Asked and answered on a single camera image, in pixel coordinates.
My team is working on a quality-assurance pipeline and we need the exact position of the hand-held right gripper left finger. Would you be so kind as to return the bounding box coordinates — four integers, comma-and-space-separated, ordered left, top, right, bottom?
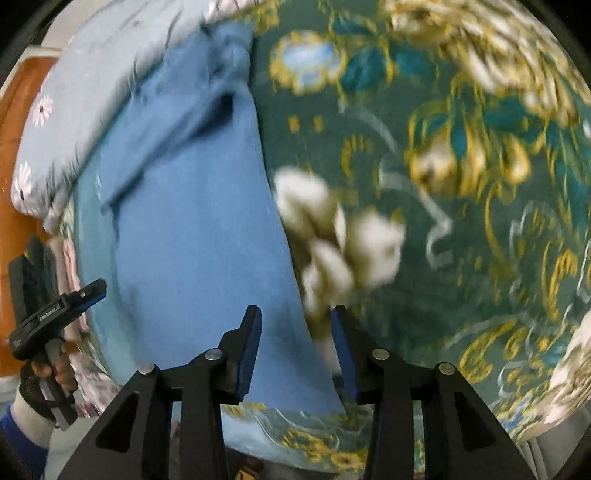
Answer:
58, 305, 263, 480

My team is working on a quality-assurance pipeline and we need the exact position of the orange wooden headboard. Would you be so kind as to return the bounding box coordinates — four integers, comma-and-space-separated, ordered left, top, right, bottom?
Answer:
0, 55, 70, 379

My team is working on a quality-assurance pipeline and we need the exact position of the person's left hand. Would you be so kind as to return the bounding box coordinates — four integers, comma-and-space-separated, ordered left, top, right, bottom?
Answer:
18, 348, 77, 422

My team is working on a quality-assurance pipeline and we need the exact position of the teal floral bedsheet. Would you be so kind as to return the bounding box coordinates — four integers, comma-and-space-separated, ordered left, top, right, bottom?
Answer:
46, 0, 591, 476

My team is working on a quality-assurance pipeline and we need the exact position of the blue sweater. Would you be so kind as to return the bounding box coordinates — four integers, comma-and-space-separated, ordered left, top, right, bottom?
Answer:
74, 21, 347, 416

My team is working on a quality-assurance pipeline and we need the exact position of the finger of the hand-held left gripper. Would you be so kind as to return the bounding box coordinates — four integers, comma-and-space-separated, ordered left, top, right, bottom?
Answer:
74, 278, 108, 320
8, 235, 58, 326

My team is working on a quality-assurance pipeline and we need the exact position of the grey-blue daisy print duvet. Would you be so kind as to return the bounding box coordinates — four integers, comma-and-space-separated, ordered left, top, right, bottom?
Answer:
10, 0, 278, 232

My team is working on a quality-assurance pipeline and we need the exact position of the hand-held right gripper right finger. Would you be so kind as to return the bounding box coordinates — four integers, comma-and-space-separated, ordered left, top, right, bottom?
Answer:
331, 305, 536, 480

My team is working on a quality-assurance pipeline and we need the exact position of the pink floral cloth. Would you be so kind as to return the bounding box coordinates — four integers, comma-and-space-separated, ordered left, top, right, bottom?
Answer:
48, 236, 123, 418

